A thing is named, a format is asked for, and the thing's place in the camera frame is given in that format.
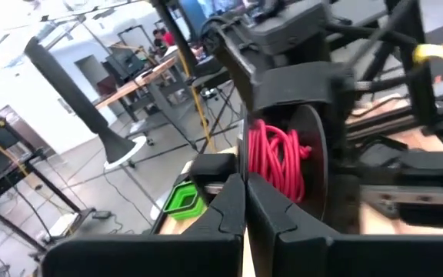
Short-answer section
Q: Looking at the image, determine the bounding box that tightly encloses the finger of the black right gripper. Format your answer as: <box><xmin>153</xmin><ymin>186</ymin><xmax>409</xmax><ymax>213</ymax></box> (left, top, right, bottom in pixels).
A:
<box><xmin>327</xmin><ymin>111</ymin><xmax>363</xmax><ymax>232</ymax></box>

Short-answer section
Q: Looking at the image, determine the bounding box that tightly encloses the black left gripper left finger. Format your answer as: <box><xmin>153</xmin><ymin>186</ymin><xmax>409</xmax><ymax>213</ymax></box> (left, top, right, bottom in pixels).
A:
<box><xmin>182</xmin><ymin>172</ymin><xmax>247</xmax><ymax>236</ymax></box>

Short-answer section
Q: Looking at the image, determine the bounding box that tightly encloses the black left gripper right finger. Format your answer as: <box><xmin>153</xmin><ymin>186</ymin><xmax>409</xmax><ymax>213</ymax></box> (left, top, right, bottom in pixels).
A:
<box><xmin>246</xmin><ymin>172</ymin><xmax>340</xmax><ymax>277</ymax></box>

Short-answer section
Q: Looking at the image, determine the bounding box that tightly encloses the red cord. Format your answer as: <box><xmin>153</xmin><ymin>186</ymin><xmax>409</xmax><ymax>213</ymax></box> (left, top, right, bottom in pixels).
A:
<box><xmin>247</xmin><ymin>118</ymin><xmax>314</xmax><ymax>204</ymax></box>

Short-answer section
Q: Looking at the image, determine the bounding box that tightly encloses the green plastic tray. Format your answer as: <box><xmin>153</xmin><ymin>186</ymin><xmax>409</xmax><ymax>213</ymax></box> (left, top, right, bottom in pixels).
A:
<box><xmin>162</xmin><ymin>180</ymin><xmax>208</xmax><ymax>222</ymax></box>

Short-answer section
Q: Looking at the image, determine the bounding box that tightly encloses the computer monitor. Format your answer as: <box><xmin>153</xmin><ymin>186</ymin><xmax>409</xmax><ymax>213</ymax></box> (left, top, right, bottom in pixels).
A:
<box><xmin>178</xmin><ymin>0</ymin><xmax>245</xmax><ymax>42</ymax></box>

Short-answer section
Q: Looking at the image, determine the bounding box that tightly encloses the person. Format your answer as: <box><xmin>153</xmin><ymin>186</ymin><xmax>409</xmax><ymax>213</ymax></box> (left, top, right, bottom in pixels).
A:
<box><xmin>152</xmin><ymin>27</ymin><xmax>177</xmax><ymax>50</ymax></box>

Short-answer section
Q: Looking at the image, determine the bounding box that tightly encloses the wooden top workbench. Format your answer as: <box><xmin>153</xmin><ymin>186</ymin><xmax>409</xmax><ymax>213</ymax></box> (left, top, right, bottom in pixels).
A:
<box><xmin>94</xmin><ymin>55</ymin><xmax>180</xmax><ymax>111</ymax></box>

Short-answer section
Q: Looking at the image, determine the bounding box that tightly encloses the white power strip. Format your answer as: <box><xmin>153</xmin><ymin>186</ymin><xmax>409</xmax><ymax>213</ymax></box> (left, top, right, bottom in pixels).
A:
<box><xmin>48</xmin><ymin>212</ymin><xmax>81</xmax><ymax>238</ymax></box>

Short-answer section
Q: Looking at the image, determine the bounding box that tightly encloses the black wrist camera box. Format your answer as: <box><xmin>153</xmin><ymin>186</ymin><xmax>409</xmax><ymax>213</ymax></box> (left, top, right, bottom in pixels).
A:
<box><xmin>250</xmin><ymin>0</ymin><xmax>330</xmax><ymax>57</ymax></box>

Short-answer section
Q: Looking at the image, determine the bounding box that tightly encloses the yellow hanging cable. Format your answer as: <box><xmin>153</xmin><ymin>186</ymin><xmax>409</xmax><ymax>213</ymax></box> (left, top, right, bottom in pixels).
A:
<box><xmin>177</xmin><ymin>49</ymin><xmax>215</xmax><ymax>153</ymax></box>

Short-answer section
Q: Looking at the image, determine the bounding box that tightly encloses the black aluminium table frame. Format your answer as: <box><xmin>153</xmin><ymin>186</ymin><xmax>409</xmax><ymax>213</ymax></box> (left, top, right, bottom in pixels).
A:
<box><xmin>144</xmin><ymin>0</ymin><xmax>443</xmax><ymax>235</ymax></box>

